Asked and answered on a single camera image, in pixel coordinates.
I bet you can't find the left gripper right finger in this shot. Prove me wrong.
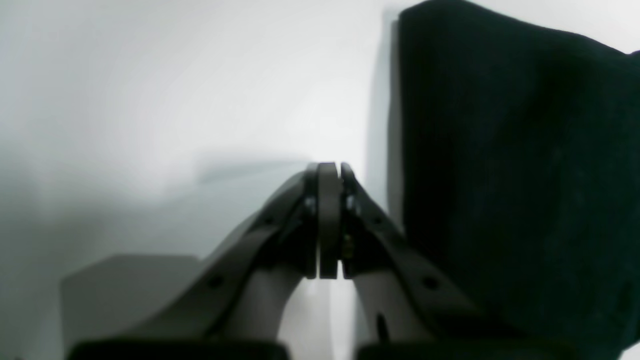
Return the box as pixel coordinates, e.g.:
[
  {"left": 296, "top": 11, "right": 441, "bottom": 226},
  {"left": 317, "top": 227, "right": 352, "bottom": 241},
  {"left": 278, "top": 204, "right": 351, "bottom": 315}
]
[{"left": 318, "top": 162, "right": 578, "bottom": 360}]

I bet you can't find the black T-shirt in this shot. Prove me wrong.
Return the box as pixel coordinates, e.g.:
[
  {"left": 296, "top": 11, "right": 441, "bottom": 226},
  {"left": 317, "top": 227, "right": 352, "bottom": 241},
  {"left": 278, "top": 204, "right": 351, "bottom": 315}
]
[{"left": 397, "top": 0, "right": 640, "bottom": 360}]

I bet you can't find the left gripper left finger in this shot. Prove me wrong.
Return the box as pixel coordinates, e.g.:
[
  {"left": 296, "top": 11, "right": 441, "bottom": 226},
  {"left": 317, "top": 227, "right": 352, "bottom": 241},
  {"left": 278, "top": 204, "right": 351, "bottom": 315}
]
[{"left": 67, "top": 162, "right": 321, "bottom": 360}]

